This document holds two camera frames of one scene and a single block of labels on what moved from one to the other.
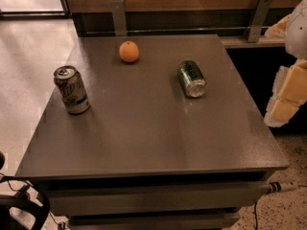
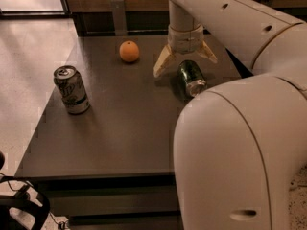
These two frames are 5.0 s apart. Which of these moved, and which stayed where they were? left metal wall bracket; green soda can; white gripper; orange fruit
Moved: white gripper
Stayed: left metal wall bracket; orange fruit; green soda can
